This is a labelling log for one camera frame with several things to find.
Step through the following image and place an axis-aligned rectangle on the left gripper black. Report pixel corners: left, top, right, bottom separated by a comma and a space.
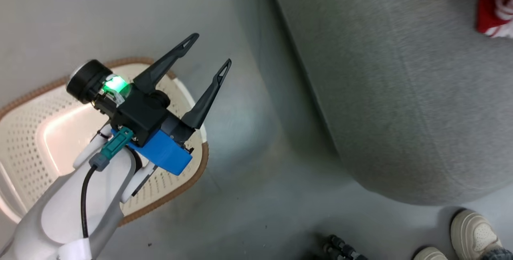
66, 32, 232, 145

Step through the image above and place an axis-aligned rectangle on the red jersey garment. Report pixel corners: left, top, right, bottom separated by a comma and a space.
376, 0, 513, 38

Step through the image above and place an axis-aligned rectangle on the grey fabric sofa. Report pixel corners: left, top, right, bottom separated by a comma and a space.
265, 0, 513, 207

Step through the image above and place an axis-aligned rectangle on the white perforated laundry basket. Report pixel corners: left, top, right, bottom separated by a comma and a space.
0, 56, 210, 227

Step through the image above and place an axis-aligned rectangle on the black ribbed stand foot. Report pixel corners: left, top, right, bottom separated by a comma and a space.
322, 234, 368, 260

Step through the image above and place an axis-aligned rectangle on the beige sneaker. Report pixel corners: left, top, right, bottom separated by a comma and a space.
413, 246, 448, 260
450, 210, 505, 260

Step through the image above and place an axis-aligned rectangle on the teal cable connector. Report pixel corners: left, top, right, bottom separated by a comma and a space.
89, 127, 134, 172

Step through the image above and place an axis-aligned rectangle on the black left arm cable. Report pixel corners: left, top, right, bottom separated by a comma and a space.
80, 165, 99, 239

